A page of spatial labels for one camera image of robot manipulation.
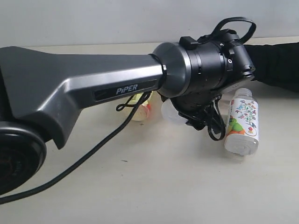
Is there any clear bottle green white label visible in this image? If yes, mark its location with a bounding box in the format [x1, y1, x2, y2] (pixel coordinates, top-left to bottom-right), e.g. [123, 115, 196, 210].
[161, 99, 187, 125]

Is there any clear bottle floral label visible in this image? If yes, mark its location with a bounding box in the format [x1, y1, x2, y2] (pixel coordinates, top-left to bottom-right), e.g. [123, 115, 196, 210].
[224, 88, 259, 156]

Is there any yellow bottle red cap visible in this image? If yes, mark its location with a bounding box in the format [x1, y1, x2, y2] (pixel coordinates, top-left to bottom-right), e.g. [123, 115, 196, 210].
[129, 93, 152, 121]

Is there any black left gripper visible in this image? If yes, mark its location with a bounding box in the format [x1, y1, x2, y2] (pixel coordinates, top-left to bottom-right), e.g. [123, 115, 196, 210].
[171, 83, 238, 131]

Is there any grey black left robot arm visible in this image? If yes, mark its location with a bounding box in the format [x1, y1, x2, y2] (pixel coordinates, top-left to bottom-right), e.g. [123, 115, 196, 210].
[0, 26, 255, 204]

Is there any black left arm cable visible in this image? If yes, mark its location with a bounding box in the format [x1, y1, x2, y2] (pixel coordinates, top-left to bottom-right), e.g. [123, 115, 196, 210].
[0, 16, 256, 206]

